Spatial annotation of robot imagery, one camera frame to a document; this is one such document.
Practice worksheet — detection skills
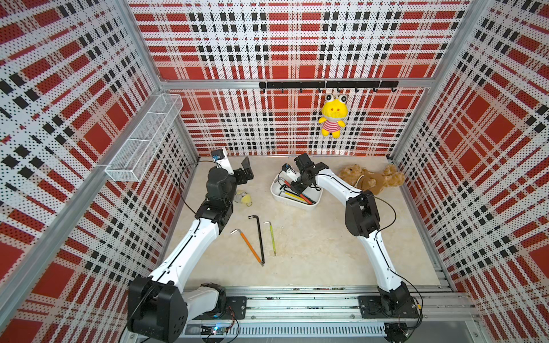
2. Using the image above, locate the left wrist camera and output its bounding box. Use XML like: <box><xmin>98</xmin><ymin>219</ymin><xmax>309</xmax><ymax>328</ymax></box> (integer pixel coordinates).
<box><xmin>211</xmin><ymin>148</ymin><xmax>234</xmax><ymax>175</ymax></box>

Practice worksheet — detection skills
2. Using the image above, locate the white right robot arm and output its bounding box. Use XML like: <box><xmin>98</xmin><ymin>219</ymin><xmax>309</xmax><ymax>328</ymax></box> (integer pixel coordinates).
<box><xmin>282</xmin><ymin>154</ymin><xmax>423</xmax><ymax>322</ymax></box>

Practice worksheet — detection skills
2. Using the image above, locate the long black hex key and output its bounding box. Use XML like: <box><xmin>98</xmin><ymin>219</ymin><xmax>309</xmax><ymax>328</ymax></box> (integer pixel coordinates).
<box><xmin>248</xmin><ymin>214</ymin><xmax>265</xmax><ymax>266</ymax></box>

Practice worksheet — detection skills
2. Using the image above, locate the brown teddy bear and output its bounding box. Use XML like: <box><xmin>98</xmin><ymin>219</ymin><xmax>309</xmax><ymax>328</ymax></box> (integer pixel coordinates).
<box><xmin>337</xmin><ymin>164</ymin><xmax>405</xmax><ymax>195</ymax></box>

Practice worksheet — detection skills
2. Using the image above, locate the thin black hex key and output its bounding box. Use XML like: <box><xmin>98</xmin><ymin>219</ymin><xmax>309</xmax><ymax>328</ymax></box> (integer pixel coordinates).
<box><xmin>309</xmin><ymin>184</ymin><xmax>322</xmax><ymax>192</ymax></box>

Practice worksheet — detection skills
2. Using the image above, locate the black hook rail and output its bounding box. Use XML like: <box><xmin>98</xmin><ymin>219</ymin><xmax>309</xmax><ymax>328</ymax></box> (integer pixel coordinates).
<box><xmin>259</xmin><ymin>80</ymin><xmax>399</xmax><ymax>90</ymax></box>

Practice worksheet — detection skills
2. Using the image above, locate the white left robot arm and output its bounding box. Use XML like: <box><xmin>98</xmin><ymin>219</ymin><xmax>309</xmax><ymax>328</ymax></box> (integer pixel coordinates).
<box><xmin>127</xmin><ymin>149</ymin><xmax>254</xmax><ymax>342</ymax></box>

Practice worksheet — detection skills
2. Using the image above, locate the red handled hex key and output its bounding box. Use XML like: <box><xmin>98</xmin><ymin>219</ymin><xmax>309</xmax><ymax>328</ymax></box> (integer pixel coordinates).
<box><xmin>282</xmin><ymin>181</ymin><xmax>315</xmax><ymax>205</ymax></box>

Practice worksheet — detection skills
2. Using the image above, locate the yellow frog plush toy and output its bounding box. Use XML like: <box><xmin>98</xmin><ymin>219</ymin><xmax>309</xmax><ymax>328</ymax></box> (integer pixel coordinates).
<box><xmin>318</xmin><ymin>94</ymin><xmax>348</xmax><ymax>139</ymax></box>

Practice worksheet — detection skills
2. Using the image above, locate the green circuit board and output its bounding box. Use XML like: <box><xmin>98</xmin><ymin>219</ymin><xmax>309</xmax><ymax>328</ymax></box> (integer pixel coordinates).
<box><xmin>200</xmin><ymin>325</ymin><xmax>231</xmax><ymax>337</ymax></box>

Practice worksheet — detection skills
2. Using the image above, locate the green handled hex key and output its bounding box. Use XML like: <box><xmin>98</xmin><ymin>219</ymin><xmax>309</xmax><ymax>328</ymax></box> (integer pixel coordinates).
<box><xmin>263</xmin><ymin>221</ymin><xmax>277</xmax><ymax>257</ymax></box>

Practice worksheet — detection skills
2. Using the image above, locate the aluminium mounting rail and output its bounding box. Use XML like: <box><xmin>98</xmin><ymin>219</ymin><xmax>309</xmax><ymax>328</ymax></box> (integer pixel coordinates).
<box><xmin>124</xmin><ymin>284</ymin><xmax>477</xmax><ymax>340</ymax></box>

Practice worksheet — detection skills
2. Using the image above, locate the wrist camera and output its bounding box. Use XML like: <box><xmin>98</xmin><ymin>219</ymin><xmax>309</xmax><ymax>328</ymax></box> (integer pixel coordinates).
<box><xmin>211</xmin><ymin>148</ymin><xmax>234</xmax><ymax>175</ymax></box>
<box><xmin>282</xmin><ymin>163</ymin><xmax>300</xmax><ymax>182</ymax></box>

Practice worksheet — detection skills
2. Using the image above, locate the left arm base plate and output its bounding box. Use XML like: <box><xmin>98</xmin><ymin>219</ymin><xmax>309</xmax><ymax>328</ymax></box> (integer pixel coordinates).
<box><xmin>194</xmin><ymin>297</ymin><xmax>247</xmax><ymax>320</ymax></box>

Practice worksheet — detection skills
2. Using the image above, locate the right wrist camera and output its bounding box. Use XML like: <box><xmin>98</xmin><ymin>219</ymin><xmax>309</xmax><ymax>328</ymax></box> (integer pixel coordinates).
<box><xmin>282</xmin><ymin>163</ymin><xmax>300</xmax><ymax>182</ymax></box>

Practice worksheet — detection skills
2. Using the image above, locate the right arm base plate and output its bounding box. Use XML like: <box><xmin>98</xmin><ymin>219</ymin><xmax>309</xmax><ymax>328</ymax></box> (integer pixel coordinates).
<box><xmin>357</xmin><ymin>296</ymin><xmax>420</xmax><ymax>319</ymax></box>

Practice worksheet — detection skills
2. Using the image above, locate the orange handled hex key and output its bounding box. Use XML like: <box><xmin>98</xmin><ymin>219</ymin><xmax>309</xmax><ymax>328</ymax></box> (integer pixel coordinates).
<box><xmin>230</xmin><ymin>229</ymin><xmax>264</xmax><ymax>266</ymax></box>

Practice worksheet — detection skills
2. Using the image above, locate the yellow handled hex key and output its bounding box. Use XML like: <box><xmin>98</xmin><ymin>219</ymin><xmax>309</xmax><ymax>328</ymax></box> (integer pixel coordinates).
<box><xmin>282</xmin><ymin>192</ymin><xmax>310</xmax><ymax>204</ymax></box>

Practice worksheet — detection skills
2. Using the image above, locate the small grey yellow plush toy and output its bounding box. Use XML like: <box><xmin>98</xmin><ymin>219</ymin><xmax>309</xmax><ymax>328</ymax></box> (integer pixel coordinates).
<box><xmin>234</xmin><ymin>190</ymin><xmax>253</xmax><ymax>207</ymax></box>

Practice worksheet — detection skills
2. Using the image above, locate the white plastic storage box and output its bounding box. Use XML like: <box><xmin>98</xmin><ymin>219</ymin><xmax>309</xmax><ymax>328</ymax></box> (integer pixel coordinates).
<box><xmin>270</xmin><ymin>171</ymin><xmax>323</xmax><ymax>211</ymax></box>

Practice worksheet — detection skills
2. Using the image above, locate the white wire mesh basket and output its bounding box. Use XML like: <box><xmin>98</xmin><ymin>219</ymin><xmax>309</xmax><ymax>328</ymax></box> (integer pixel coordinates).
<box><xmin>106</xmin><ymin>94</ymin><xmax>183</xmax><ymax>182</ymax></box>

